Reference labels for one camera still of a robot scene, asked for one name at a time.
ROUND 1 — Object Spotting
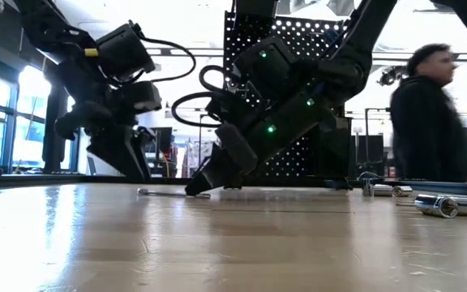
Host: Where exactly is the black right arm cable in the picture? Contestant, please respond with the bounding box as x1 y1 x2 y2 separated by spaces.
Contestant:
171 64 242 129

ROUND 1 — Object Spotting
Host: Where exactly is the grey cable loop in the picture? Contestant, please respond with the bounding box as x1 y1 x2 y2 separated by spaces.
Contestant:
357 170 386 182

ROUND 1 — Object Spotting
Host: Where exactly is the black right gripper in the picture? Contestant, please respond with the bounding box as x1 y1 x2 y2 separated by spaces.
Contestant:
184 108 320 197

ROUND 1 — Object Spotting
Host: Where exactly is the large silver combination wrench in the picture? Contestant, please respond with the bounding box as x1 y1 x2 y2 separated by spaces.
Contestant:
137 187 212 200

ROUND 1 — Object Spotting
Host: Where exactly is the black ceiling mounted camera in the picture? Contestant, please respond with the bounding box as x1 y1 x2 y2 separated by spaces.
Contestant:
376 64 409 88

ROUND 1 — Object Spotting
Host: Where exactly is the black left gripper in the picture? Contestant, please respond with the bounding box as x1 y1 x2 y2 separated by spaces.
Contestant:
54 79 165 183

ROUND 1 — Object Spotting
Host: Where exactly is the blue framed window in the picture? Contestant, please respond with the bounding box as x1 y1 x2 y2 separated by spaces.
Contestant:
0 64 87 174

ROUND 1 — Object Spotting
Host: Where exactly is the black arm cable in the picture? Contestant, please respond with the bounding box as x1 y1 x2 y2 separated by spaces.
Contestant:
171 64 242 129
134 32 198 84

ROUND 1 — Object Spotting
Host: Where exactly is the black computer monitor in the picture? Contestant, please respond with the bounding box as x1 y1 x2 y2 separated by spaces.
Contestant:
148 126 174 155

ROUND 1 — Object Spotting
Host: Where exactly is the black storage bin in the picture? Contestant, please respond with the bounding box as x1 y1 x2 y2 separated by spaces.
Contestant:
233 0 279 19

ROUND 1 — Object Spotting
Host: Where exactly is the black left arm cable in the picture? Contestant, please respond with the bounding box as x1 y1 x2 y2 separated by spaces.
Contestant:
134 32 198 84

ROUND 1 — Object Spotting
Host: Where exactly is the person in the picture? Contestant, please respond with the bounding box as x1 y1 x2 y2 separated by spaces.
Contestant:
389 42 467 183

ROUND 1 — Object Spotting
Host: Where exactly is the black pillar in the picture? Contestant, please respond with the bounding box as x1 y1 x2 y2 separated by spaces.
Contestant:
41 64 72 174

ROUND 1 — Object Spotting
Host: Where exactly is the black aluminium table frame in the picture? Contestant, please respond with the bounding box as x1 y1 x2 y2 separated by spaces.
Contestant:
0 173 467 199

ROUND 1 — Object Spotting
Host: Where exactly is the black tool holder cup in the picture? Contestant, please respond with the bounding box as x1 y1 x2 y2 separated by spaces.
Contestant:
312 116 353 182

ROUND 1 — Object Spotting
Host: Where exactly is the black metal peg board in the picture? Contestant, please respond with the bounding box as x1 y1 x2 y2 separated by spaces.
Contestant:
222 10 355 191

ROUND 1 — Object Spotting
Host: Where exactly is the black pipe rig stand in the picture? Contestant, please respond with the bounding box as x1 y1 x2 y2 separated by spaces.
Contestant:
364 106 392 180

